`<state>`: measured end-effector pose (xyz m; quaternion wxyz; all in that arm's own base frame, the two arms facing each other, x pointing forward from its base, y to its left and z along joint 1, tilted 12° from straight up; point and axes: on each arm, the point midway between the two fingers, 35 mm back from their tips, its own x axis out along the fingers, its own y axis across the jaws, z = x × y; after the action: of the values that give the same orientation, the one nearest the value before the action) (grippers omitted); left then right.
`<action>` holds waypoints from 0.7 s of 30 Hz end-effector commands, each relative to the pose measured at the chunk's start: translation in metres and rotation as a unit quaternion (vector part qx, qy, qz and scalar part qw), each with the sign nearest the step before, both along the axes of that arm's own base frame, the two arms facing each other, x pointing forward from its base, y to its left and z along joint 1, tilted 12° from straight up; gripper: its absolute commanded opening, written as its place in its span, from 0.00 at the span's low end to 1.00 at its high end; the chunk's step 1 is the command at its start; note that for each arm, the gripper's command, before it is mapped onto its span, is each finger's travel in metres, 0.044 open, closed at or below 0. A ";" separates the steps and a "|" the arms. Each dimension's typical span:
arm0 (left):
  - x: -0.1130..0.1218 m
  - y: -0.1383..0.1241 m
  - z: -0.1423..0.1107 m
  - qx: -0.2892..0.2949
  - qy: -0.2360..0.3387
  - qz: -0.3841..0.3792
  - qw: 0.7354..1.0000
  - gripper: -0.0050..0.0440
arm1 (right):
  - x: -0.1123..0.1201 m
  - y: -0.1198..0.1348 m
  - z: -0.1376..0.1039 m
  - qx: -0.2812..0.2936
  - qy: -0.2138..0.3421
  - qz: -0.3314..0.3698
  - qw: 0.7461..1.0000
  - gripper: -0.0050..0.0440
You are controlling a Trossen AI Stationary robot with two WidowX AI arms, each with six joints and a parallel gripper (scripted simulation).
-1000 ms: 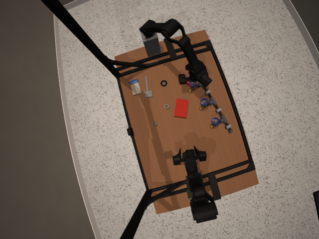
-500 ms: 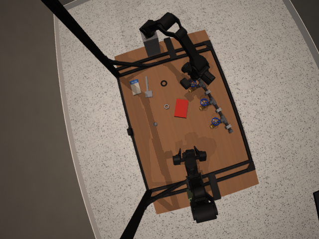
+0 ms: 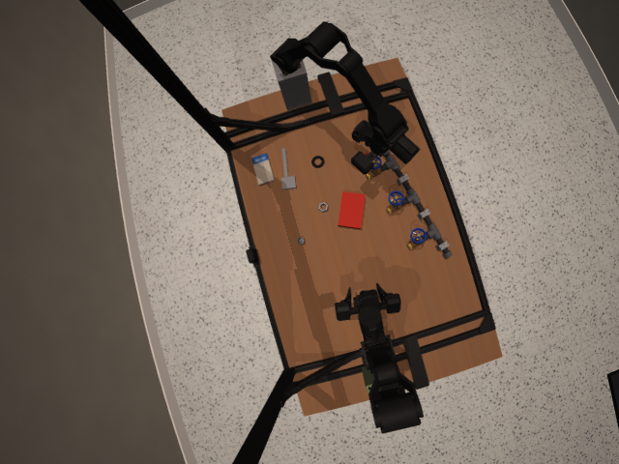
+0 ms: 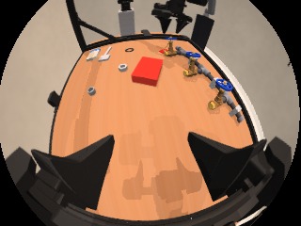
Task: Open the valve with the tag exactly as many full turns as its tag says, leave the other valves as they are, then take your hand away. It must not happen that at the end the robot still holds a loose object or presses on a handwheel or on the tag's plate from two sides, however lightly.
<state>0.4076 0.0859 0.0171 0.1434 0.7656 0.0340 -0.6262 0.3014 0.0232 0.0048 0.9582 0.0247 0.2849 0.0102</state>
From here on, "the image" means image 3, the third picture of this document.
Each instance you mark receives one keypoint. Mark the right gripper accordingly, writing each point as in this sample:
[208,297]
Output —
[390,302]

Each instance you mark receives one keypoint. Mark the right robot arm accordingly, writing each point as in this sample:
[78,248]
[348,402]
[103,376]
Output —
[397,412]

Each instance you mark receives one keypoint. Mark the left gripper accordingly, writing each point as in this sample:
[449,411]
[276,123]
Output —
[362,161]

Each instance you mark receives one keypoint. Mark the beige flat box with blue label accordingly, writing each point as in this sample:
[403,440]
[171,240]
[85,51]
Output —
[263,169]

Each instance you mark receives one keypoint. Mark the red rectangular block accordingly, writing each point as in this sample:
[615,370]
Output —
[351,210]

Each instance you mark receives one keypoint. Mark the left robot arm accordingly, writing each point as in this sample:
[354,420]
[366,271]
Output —
[383,118]

